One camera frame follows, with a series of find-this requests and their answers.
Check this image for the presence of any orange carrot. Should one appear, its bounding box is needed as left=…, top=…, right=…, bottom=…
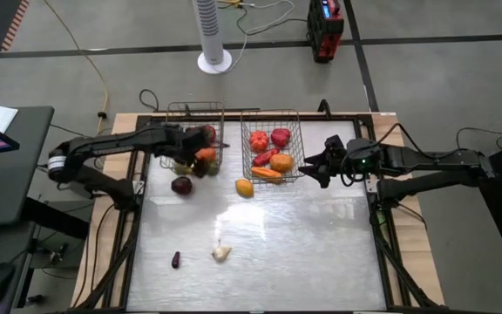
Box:
left=250, top=166, right=284, bottom=183

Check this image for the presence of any dark grey desk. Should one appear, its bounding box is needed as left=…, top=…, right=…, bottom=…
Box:
left=0, top=104, right=56, bottom=228

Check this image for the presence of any yellow floor cable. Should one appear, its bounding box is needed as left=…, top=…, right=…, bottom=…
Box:
left=43, top=0, right=111, bottom=136

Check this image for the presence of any white floor cable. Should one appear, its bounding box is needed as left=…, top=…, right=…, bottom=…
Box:
left=215, top=0, right=298, bottom=73

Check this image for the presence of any red and black equipment box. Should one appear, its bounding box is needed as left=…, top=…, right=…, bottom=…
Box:
left=306, top=0, right=346, bottom=65

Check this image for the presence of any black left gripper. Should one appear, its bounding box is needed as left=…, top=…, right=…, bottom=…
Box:
left=154, top=125, right=231, bottom=179

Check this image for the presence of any yellow-orange mango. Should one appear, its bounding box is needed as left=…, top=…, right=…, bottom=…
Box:
left=234, top=178, right=255, bottom=200

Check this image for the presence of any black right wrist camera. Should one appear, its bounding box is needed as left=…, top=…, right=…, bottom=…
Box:
left=323, top=133, right=344, bottom=154

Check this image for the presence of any thin black cable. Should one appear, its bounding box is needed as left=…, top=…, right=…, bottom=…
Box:
left=455, top=126, right=502, bottom=152

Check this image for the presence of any orange bell pepper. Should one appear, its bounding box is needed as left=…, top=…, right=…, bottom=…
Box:
left=269, top=153, right=295, bottom=174

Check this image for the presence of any black metal table frame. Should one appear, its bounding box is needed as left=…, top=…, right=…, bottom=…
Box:
left=74, top=111, right=442, bottom=314

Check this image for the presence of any silver wire basket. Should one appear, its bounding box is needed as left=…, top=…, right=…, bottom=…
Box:
left=240, top=108, right=307, bottom=187
left=159, top=100, right=226, bottom=175

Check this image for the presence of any red chili pepper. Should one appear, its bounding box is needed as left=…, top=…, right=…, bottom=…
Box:
left=252, top=147, right=282, bottom=168

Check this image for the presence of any red bell pepper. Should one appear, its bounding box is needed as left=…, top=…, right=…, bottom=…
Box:
left=269, top=127, right=292, bottom=148

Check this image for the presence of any white tower fan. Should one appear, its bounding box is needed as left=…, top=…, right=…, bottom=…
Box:
left=192, top=0, right=234, bottom=75

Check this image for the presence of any red apple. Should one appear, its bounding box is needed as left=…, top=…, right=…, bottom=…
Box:
left=201, top=124, right=218, bottom=143

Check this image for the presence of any black table clamp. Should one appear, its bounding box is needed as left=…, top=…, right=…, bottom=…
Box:
left=317, top=99, right=333, bottom=119

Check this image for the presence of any white garlic bulb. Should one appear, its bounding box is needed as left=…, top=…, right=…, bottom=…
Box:
left=211, top=239, right=234, bottom=263

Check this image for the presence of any dark purple plum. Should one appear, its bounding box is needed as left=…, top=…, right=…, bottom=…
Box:
left=170, top=175, right=193, bottom=196

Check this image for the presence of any looped black cable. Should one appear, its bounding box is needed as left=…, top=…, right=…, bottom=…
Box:
left=139, top=88, right=160, bottom=113

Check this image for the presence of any wooden table board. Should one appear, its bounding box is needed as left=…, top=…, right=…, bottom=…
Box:
left=71, top=111, right=446, bottom=309

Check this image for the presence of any orange fruit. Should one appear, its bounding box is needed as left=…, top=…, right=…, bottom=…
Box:
left=194, top=147, right=218, bottom=162

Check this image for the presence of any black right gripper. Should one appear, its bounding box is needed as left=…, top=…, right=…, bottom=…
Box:
left=303, top=138, right=383, bottom=189

